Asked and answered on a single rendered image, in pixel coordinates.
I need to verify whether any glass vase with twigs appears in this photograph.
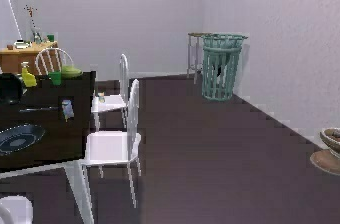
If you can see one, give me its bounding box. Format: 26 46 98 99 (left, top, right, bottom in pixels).
23 4 44 45

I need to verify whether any black knife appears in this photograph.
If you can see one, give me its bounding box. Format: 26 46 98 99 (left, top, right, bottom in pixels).
18 106 60 113

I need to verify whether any dark blue plate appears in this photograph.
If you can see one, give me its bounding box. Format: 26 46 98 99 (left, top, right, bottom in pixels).
0 124 47 157

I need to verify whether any wooden sideboard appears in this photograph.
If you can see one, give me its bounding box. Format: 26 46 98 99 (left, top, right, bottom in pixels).
0 40 62 76

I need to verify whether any brown plant pot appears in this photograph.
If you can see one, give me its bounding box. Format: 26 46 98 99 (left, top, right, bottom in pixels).
309 127 340 177

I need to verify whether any black pot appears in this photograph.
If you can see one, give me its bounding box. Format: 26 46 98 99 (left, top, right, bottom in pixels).
0 72 25 104

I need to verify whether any white floor lamp pole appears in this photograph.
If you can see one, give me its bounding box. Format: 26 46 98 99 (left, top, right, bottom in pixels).
8 0 23 41

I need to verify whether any green bowl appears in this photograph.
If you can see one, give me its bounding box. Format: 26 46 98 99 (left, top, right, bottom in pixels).
60 65 83 80

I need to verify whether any yellow spray bottle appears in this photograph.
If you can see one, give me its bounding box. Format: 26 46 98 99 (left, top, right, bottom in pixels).
20 61 38 88

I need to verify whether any white bowl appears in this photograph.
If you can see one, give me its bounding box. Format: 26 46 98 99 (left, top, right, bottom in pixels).
13 39 32 50

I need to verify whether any green cup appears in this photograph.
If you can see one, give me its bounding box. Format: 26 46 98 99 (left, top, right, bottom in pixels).
48 71 63 86

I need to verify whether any small wooden side table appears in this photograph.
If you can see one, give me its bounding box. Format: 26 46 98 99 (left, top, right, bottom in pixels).
186 31 213 85

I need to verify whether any dark dining table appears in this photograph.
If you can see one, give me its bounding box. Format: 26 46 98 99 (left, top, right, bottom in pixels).
0 70 97 224

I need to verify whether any teal slatted waste basket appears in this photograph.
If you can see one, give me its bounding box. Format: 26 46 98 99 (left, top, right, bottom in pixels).
200 32 249 102

